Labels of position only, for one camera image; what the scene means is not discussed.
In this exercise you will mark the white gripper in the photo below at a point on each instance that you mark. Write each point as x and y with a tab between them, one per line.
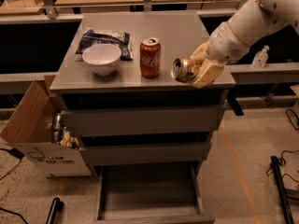
223	45

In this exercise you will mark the crushed orange gold can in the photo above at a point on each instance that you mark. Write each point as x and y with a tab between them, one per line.
181	70

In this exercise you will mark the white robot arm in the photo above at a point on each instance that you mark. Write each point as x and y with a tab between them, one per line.
257	19

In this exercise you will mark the red coca-cola can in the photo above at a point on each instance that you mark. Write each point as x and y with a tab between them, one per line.
150	54

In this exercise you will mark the grey drawer cabinet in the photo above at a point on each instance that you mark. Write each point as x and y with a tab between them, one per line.
180	33

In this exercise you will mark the open bottom grey drawer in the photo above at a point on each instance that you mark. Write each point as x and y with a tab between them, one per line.
156	193

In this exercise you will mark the top grey drawer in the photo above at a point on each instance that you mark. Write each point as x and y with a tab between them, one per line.
129	121

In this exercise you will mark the middle grey drawer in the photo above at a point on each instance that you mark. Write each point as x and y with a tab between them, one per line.
149	153

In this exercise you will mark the clear sanitizer bottle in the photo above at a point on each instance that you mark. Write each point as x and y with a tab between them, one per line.
261	57

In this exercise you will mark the white bowl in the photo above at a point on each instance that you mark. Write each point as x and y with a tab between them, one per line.
102	59

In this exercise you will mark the blue white snack bag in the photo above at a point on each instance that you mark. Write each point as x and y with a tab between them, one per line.
119	39

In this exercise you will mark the black stand right floor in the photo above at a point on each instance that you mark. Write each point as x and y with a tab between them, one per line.
287	212

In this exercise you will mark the cans inside cardboard box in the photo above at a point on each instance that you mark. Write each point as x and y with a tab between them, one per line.
61	135

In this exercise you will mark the open cardboard box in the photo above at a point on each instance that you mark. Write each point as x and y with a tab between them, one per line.
30	131

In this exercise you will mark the black object bottom left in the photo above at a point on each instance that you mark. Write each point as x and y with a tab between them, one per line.
56	207

